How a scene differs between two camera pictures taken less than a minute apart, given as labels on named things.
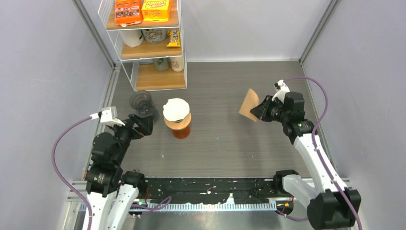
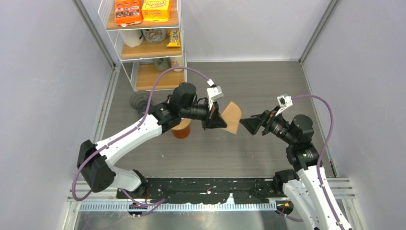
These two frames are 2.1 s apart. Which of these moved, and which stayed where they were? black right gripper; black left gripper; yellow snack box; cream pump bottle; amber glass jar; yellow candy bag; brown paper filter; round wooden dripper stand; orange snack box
Moved: black right gripper; brown paper filter; black left gripper
Stayed: cream pump bottle; orange snack box; yellow candy bag; amber glass jar; round wooden dripper stand; yellow snack box
